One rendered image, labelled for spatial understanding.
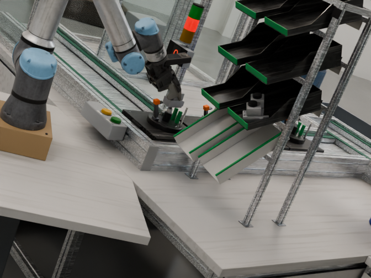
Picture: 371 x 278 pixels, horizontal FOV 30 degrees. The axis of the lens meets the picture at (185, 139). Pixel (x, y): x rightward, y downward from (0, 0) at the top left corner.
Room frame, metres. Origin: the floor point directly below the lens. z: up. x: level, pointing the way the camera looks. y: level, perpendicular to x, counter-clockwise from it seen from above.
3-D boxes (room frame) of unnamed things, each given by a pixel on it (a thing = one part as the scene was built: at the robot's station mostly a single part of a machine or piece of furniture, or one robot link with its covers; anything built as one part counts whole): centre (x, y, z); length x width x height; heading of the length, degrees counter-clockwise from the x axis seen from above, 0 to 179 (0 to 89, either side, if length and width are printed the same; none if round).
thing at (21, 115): (2.11, 0.52, 0.99); 0.15 x 0.15 x 0.10
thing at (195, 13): (2.74, 0.14, 1.38); 0.05 x 0.05 x 0.05
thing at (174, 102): (2.53, 0.09, 1.09); 0.08 x 0.04 x 0.07; 134
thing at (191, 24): (2.74, 0.14, 1.33); 0.05 x 0.05 x 0.05
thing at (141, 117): (2.53, 0.10, 0.96); 0.24 x 0.24 x 0.02; 44
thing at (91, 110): (2.44, 0.31, 0.93); 0.21 x 0.07 x 0.06; 44
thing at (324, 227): (2.84, -0.22, 0.84); 1.50 x 1.41 x 0.03; 44
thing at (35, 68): (2.11, 0.53, 1.11); 0.13 x 0.12 x 0.14; 25
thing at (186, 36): (2.74, 0.14, 1.28); 0.05 x 0.05 x 0.05
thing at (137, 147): (2.62, 0.40, 0.91); 0.89 x 0.06 x 0.11; 44
